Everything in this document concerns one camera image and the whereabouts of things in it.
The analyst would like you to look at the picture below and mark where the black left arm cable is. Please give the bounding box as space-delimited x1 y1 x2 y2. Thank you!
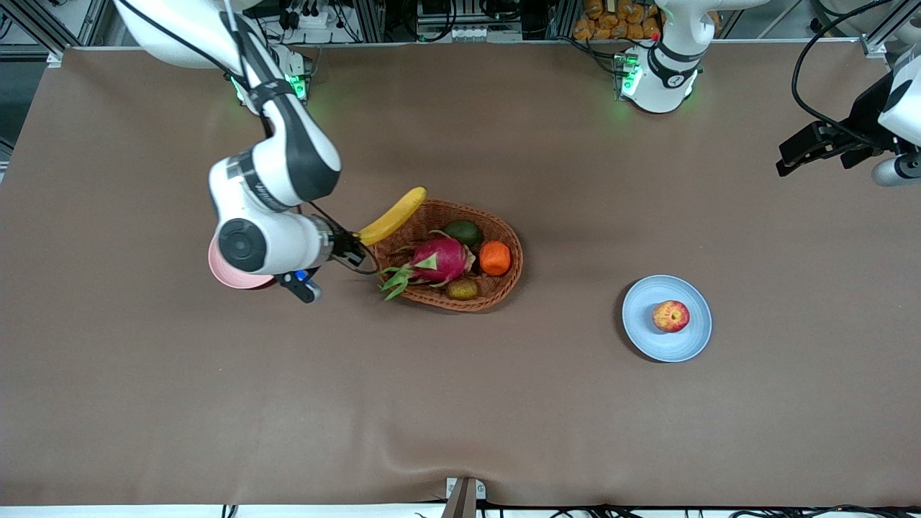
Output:
791 0 900 141

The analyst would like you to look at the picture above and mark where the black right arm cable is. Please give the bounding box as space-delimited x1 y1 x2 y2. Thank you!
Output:
115 0 378 276

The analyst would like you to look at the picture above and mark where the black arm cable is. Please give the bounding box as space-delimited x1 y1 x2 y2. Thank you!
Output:
115 0 378 276
791 0 900 141

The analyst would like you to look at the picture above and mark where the white power strip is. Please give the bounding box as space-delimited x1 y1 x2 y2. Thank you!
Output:
277 4 339 29

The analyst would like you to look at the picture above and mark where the brown wicker basket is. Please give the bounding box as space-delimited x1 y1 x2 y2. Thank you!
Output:
370 199 524 313

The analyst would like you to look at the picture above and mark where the pink round plate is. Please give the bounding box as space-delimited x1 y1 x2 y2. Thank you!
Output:
208 237 278 290

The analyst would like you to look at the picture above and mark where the brown table cover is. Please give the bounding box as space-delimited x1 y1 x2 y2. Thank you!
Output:
0 40 921 508

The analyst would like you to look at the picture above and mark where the red yellow apple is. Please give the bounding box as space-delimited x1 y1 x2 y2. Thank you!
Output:
653 300 691 333

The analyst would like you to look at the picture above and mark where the bag of orange fruit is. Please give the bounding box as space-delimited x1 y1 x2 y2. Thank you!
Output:
573 0 663 40

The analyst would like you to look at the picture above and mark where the blue round plate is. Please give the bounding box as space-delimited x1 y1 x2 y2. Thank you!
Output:
622 274 713 363

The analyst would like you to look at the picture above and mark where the metal table edge bracket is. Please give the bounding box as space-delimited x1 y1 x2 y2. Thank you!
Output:
445 477 487 518

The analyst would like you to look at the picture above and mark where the yellow banana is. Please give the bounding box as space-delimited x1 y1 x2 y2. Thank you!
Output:
358 186 427 247

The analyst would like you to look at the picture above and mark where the pink dragon fruit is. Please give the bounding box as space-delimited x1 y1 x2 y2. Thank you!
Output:
378 232 477 302

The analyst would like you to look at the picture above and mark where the green avocado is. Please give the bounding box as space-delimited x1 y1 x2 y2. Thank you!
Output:
441 219 484 249

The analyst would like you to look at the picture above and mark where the orange mandarin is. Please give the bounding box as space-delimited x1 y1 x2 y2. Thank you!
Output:
479 241 512 277

